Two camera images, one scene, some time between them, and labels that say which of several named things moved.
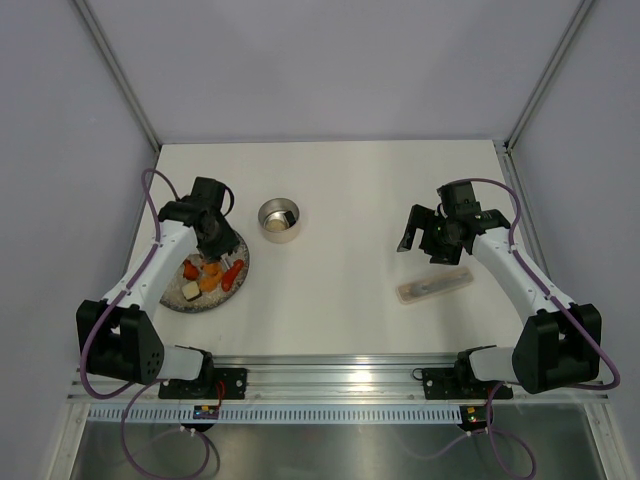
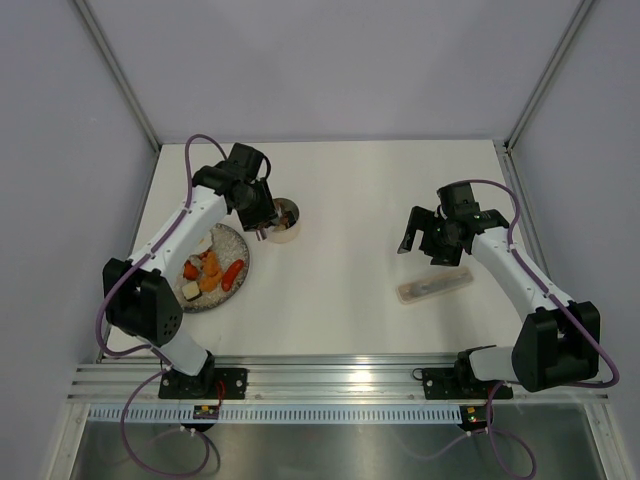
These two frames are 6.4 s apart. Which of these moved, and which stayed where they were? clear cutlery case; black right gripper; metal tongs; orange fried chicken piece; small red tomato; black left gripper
Moved: metal tongs; black left gripper
Stayed: black right gripper; clear cutlery case; small red tomato; orange fried chicken piece
